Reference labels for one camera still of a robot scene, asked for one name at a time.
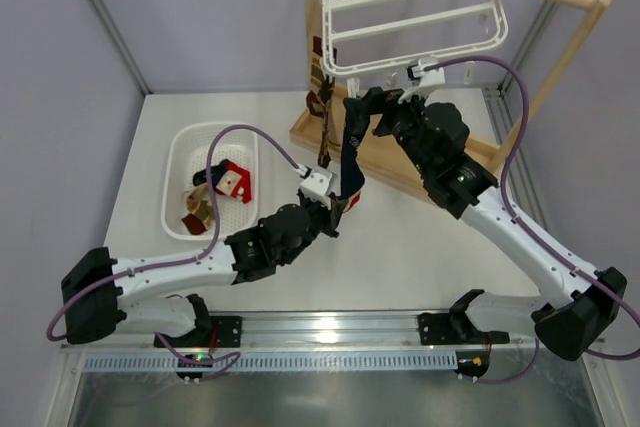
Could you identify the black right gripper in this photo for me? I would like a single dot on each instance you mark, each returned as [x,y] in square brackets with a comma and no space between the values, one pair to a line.
[382,110]

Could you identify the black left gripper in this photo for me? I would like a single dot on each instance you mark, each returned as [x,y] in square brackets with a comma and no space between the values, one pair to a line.
[325,217]

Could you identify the navy sock beige red toe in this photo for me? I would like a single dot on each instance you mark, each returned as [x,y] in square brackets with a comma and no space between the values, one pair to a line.
[352,178]

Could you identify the beige striped green sock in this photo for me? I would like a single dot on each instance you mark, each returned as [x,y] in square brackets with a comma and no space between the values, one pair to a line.
[199,217]

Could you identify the navy blue sock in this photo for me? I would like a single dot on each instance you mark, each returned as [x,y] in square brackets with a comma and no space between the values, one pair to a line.
[222,180]

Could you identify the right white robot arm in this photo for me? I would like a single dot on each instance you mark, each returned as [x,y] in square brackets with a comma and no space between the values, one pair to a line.
[576,303]

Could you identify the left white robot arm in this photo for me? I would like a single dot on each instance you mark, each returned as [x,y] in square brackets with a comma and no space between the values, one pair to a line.
[103,295]

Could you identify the white plastic clip hanger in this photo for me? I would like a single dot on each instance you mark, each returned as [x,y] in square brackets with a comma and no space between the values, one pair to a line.
[371,42]

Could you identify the brown argyle sock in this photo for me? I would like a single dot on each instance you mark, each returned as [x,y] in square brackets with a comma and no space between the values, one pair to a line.
[319,99]

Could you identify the wooden rack with tray base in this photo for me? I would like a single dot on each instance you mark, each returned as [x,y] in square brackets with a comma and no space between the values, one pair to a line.
[381,160]

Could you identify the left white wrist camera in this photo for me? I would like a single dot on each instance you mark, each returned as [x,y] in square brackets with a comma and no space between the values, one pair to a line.
[319,179]

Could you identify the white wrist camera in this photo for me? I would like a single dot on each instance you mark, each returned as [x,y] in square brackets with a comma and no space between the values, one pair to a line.
[319,179]
[425,79]

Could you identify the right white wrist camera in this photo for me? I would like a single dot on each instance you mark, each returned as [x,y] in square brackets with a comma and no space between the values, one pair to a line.
[425,79]

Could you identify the aluminium mounting rail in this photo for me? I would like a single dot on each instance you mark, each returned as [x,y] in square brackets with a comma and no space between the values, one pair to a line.
[325,329]

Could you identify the slotted grey cable duct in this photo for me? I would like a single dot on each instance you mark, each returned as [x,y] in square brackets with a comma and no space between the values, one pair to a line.
[279,362]

